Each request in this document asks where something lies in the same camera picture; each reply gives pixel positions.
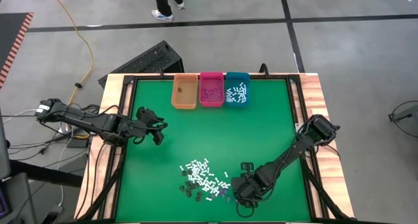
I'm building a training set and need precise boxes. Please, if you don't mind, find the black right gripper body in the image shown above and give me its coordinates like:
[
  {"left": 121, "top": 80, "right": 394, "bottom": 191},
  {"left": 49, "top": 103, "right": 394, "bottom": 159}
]
[{"left": 231, "top": 162, "right": 272, "bottom": 202}]

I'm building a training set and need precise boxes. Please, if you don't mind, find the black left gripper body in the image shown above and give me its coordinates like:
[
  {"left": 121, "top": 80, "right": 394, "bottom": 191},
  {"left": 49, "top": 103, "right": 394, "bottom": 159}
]
[{"left": 129, "top": 106, "right": 163, "bottom": 146}]

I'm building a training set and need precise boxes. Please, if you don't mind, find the orange plastic bin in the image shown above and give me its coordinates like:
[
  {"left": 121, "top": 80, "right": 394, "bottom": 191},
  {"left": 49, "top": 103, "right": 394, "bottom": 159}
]
[{"left": 171, "top": 74, "right": 199, "bottom": 110}]

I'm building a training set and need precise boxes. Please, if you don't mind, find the wooden table border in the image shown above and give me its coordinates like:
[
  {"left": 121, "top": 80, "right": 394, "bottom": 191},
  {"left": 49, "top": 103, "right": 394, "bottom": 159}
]
[{"left": 74, "top": 72, "right": 355, "bottom": 223}]

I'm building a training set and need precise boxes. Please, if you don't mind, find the black mesh computer case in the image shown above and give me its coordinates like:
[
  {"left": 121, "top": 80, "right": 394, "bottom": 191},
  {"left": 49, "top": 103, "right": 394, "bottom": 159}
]
[{"left": 97, "top": 40, "right": 185, "bottom": 88}]

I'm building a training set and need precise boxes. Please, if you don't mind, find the pink plastic bin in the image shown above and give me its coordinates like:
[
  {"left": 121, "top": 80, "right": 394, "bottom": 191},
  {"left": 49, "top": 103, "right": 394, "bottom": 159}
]
[{"left": 199, "top": 72, "right": 225, "bottom": 108}]

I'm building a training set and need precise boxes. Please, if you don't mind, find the blue plastic bin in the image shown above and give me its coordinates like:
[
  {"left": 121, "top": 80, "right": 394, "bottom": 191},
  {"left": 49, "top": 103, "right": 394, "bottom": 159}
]
[{"left": 225, "top": 72, "right": 251, "bottom": 108}]

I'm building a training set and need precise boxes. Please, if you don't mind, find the person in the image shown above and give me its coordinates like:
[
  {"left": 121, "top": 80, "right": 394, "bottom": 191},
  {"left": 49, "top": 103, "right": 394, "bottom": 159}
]
[{"left": 151, "top": 0, "right": 185, "bottom": 22}]

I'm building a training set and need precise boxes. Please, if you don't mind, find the grey equipment cabinet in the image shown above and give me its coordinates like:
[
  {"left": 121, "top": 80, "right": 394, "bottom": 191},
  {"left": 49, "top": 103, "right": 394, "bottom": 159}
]
[{"left": 0, "top": 109, "right": 39, "bottom": 224}]

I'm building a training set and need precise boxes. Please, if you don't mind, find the black mat orange striped edge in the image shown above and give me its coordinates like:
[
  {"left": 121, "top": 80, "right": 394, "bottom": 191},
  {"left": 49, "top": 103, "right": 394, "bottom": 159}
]
[{"left": 0, "top": 12, "right": 35, "bottom": 88}]

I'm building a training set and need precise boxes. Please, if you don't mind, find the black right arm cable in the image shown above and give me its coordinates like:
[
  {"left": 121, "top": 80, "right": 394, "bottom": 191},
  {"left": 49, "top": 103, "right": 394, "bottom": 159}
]
[{"left": 235, "top": 200, "right": 256, "bottom": 218}]

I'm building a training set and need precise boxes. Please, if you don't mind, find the white cable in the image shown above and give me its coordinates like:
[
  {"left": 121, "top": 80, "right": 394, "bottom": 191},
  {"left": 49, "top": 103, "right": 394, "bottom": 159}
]
[{"left": 57, "top": 125, "right": 74, "bottom": 207}]

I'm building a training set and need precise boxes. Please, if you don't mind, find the yellow extension cable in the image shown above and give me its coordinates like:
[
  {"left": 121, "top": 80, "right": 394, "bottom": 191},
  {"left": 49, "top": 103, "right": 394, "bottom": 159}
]
[{"left": 48, "top": 0, "right": 95, "bottom": 106}]

